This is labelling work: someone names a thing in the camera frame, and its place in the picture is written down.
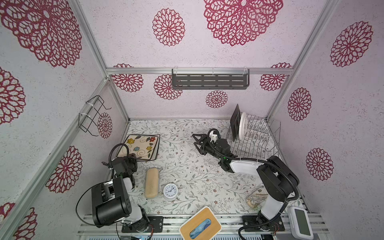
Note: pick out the beige glasses case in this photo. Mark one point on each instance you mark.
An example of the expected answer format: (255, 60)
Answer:
(152, 183)

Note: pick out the black square plate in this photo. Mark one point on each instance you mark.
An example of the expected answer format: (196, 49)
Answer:
(145, 147)
(235, 122)

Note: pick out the white round floral plate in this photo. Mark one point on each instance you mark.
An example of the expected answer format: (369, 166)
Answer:
(243, 126)

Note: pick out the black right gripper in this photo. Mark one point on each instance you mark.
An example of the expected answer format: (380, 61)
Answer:
(199, 141)

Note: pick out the black wire wall basket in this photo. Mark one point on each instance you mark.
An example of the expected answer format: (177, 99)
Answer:
(88, 119)

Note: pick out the metal wire dish rack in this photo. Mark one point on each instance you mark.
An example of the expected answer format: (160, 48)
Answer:
(262, 139)

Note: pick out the white digital timer display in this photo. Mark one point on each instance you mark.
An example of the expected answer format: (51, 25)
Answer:
(300, 224)

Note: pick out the small white alarm clock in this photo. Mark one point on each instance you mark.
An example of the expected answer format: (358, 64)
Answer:
(170, 192)

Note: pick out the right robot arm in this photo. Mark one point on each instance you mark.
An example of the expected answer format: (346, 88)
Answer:
(279, 181)

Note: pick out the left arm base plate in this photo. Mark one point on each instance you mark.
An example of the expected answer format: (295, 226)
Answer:
(148, 225)

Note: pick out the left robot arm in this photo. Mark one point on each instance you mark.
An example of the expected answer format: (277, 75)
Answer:
(111, 200)

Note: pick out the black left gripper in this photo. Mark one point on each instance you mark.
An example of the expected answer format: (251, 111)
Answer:
(131, 158)

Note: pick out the grey wall shelf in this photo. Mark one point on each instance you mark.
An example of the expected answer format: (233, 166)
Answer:
(187, 81)

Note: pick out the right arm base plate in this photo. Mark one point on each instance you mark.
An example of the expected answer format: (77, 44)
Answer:
(253, 223)

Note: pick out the bamboo lid tissue box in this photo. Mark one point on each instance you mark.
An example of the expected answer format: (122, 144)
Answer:
(204, 225)

